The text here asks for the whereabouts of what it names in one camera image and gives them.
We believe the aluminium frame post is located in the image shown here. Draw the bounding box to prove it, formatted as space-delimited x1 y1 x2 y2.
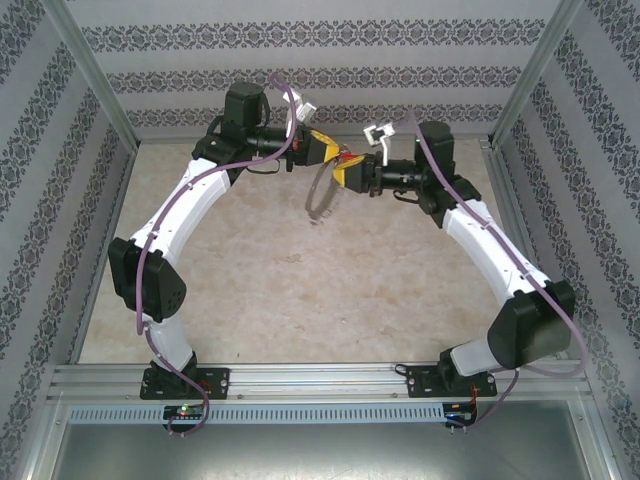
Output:
39 0 140 149
491 0 585 147

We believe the white slotted cable duct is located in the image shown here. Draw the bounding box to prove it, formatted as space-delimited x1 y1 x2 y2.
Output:
67 403 446 425

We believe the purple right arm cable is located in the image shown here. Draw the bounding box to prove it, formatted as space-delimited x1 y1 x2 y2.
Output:
394 110 591 432

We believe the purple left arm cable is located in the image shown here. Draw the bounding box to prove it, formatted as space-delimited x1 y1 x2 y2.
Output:
135 73 297 439

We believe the large metal keyring with rings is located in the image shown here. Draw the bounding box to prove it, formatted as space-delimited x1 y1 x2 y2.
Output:
303 144 347 227

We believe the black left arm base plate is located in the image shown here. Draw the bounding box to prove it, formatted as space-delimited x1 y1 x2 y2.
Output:
139 367 231 401

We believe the right controller circuit board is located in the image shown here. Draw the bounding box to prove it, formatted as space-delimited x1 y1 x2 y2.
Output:
446 401 479 424

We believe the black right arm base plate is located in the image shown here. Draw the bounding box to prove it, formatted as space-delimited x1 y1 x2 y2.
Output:
405 364 499 400

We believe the aluminium mounting rail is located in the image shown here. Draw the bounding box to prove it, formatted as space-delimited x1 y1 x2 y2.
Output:
47 363 594 401

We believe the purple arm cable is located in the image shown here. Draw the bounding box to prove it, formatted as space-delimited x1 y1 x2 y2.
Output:
135 73 297 439
394 110 591 432

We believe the left controller circuit board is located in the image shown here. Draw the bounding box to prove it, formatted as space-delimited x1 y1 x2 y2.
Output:
163 404 207 421

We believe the aluminium frame cross beam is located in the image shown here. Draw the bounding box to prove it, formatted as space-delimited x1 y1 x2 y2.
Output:
135 130 496 145

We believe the controller circuit board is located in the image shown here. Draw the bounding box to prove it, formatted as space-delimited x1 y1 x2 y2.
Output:
163 404 207 421
446 401 479 424

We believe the grey sheet metal tray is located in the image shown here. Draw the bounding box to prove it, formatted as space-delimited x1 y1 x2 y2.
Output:
47 399 614 480

